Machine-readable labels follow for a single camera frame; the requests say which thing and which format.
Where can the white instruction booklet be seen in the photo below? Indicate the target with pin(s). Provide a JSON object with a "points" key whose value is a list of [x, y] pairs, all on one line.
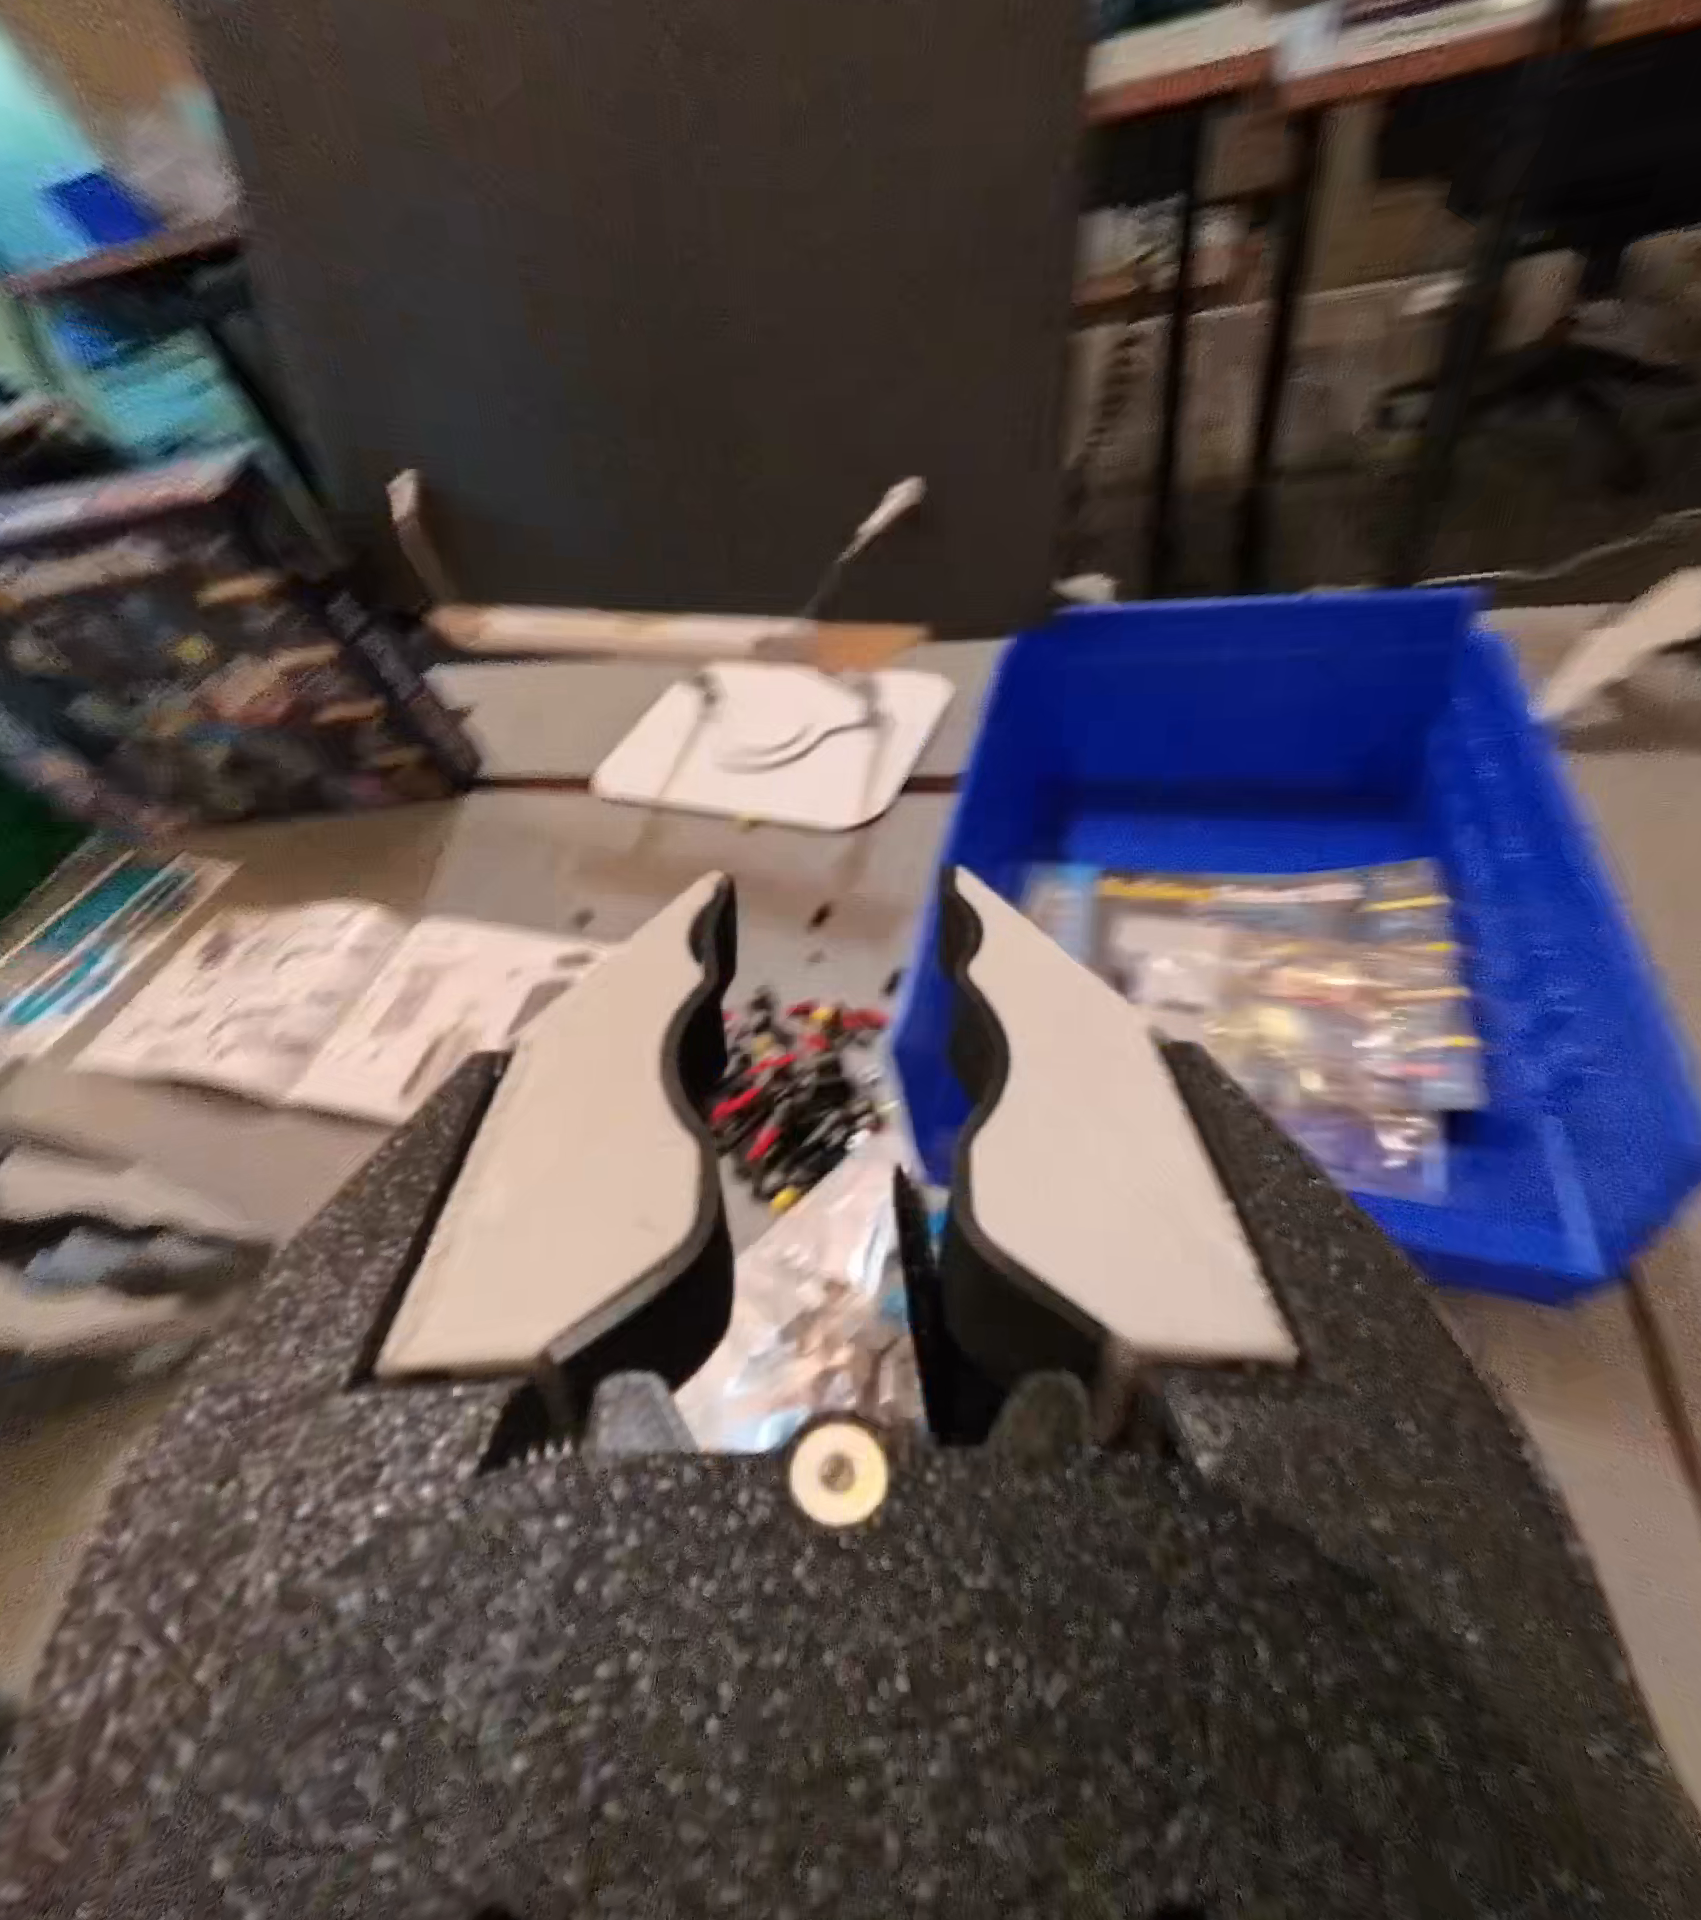
{"points": [[340, 1004]]}

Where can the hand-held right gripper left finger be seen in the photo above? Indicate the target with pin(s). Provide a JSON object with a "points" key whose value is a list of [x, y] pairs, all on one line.
{"points": [[549, 1187]]}

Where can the blue plastic bin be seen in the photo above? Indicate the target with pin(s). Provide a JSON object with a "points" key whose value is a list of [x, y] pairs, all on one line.
{"points": [[1241, 721]]}

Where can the blue sticker sheet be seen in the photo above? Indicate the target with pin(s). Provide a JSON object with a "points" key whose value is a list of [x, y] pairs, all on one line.
{"points": [[100, 931]]}

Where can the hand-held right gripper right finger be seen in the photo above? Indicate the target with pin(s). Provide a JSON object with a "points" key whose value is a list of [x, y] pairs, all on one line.
{"points": [[1119, 1200]]}

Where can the pile of small toy pegs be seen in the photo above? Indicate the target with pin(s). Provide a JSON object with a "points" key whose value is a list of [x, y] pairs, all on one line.
{"points": [[799, 1096]]}

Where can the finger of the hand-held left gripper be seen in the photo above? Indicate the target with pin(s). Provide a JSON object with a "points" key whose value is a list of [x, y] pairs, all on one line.
{"points": [[130, 1193], [39, 1313]]}

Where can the blue cover booklet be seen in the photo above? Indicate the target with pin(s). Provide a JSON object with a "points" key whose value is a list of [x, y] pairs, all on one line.
{"points": [[1270, 991]]}

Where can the black partition panel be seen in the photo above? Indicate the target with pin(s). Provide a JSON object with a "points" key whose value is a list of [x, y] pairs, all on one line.
{"points": [[640, 301]]}

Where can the dark blue toy box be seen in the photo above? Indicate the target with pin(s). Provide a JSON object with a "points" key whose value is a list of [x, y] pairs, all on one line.
{"points": [[162, 644]]}

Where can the grey desk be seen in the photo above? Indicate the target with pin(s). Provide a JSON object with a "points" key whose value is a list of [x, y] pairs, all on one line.
{"points": [[1689, 977]]}

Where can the clear bag of grey parts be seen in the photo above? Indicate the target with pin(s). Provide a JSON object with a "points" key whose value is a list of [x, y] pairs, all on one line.
{"points": [[804, 1320]]}

